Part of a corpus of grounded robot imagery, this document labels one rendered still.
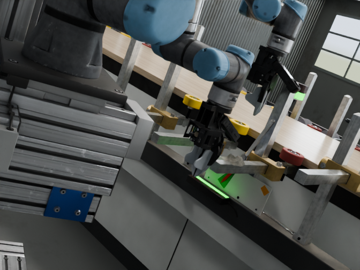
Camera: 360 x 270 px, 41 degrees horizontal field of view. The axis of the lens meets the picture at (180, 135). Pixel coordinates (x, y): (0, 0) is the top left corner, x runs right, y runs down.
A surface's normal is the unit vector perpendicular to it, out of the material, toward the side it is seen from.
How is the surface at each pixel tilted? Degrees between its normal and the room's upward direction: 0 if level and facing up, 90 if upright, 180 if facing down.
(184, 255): 90
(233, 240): 90
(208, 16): 90
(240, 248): 90
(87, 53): 73
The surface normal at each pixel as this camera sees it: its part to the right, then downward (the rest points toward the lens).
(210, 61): -0.51, 0.03
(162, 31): 0.70, 0.50
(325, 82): -0.87, -0.22
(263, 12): -0.01, 0.23
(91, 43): 0.76, 0.13
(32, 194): 0.35, 0.36
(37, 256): 0.36, -0.90
